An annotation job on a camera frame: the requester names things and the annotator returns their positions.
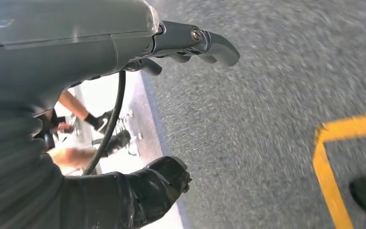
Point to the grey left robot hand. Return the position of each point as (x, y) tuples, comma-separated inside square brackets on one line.
[(60, 41)]

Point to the yellow floor tape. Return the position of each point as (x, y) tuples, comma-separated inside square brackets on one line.
[(325, 177)]

